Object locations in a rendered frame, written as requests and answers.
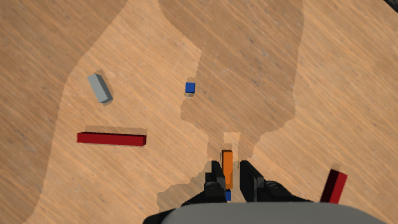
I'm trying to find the red rod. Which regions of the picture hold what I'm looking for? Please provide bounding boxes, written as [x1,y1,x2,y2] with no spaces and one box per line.
[320,169,348,204]
[77,132,147,146]

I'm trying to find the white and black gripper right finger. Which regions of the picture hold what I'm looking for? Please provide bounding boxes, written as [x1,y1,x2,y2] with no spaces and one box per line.
[240,160,314,202]

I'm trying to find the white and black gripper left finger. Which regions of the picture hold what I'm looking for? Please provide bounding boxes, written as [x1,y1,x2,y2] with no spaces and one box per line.
[143,160,227,224]

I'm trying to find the orange rod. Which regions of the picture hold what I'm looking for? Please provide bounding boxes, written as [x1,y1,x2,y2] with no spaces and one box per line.
[222,150,233,189]

